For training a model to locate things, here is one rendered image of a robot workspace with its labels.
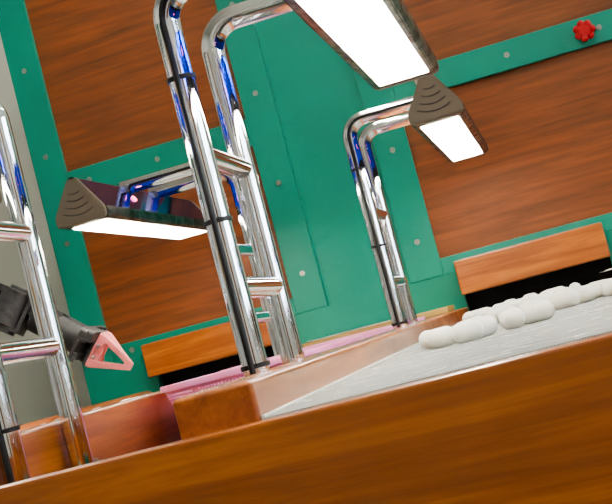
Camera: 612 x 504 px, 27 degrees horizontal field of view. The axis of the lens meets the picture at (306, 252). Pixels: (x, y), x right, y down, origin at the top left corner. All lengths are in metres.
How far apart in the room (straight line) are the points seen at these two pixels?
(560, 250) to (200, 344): 0.76
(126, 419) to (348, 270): 1.20
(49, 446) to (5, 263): 2.45
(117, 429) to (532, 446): 0.79
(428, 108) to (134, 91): 1.09
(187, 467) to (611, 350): 0.27
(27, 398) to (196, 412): 2.91
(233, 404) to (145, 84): 2.01
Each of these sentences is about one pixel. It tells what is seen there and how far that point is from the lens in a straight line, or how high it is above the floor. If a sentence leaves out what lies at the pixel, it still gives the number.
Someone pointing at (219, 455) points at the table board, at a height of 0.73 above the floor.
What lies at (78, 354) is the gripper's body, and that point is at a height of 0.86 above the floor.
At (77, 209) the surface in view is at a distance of 1.94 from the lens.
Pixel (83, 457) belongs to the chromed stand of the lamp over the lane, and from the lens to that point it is 1.30.
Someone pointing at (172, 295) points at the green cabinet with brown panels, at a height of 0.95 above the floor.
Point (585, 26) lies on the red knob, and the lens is 2.60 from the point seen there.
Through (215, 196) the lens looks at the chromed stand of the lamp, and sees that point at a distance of 1.09.
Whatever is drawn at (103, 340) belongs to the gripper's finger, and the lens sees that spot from 2.26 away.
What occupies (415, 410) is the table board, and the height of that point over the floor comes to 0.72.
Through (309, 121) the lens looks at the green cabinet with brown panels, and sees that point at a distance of 2.66.
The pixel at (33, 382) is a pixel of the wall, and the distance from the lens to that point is 3.69.
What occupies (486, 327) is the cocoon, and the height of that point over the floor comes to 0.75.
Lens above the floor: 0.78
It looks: 4 degrees up
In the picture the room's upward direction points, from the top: 15 degrees counter-clockwise
